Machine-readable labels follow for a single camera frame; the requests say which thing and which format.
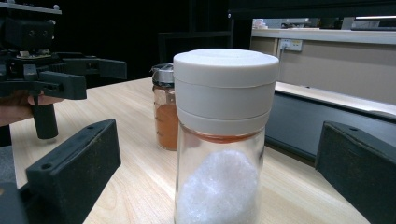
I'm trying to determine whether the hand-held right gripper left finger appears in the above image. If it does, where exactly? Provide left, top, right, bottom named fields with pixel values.
left=25, top=119, right=122, bottom=224

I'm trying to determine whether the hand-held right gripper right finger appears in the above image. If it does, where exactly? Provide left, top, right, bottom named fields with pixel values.
left=314, top=120, right=396, bottom=224

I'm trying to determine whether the silver-lid glass jar orange spice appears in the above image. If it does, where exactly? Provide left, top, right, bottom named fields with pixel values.
left=150, top=63, right=180, bottom=152

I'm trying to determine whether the white wall socket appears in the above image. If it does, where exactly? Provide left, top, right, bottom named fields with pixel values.
left=279, top=38, right=304, bottom=52

